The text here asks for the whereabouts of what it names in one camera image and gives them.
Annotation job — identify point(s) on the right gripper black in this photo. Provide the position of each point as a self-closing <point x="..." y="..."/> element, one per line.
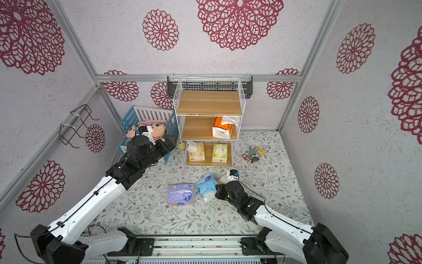
<point x="219" y="191"/>

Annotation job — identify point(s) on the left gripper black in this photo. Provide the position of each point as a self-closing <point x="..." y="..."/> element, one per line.
<point x="164" y="147"/>

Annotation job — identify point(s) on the yellow tissue pack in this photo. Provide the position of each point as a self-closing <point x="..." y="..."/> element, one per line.
<point x="225" y="179"/>

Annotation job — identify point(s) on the light blue tissue pack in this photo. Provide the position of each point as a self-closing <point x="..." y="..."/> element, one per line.
<point x="207" y="188"/>

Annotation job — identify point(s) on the purple tissue pack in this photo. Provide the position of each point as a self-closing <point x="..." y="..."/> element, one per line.
<point x="180" y="194"/>

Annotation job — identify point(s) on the orange tissue pack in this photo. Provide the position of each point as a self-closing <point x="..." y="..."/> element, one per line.
<point x="225" y="127"/>

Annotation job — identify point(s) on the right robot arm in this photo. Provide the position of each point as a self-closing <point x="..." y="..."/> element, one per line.
<point x="280" y="224"/>

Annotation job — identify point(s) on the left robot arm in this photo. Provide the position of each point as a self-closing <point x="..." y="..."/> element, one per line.
<point x="99" y="201"/>

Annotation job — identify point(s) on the green tissue pack bottom shelf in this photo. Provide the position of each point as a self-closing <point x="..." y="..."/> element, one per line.
<point x="220" y="153"/>

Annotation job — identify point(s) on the beige tissue pack bottom shelf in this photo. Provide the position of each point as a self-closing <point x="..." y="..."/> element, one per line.
<point x="196" y="151"/>

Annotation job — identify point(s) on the plush doll pink hat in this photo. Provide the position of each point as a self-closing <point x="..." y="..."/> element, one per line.
<point x="158" y="127"/>

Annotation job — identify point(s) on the plush doll orange outfit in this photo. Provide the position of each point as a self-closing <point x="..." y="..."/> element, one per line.
<point x="132" y="132"/>

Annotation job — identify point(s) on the grey plush toy with scissors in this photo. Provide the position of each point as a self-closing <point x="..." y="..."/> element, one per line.
<point x="253" y="155"/>

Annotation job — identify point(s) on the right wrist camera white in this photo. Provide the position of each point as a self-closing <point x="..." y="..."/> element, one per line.
<point x="232" y="175"/>

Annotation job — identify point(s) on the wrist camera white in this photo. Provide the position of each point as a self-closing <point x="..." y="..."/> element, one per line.
<point x="232" y="175"/>
<point x="146" y="131"/>

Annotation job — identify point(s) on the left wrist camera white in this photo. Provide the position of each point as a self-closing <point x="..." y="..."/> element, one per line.
<point x="146" y="131"/>

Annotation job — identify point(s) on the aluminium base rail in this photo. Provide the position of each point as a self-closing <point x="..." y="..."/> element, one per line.
<point x="184" y="247"/>

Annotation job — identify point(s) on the white wire three-tier shelf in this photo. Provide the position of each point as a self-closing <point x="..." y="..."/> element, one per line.
<point x="195" y="112"/>

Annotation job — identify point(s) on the dark grey wall shelf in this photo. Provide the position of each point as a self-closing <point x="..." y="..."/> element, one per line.
<point x="209" y="84"/>

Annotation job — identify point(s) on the black wire wall rack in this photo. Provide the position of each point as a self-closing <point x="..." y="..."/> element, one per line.
<point x="79" y="119"/>

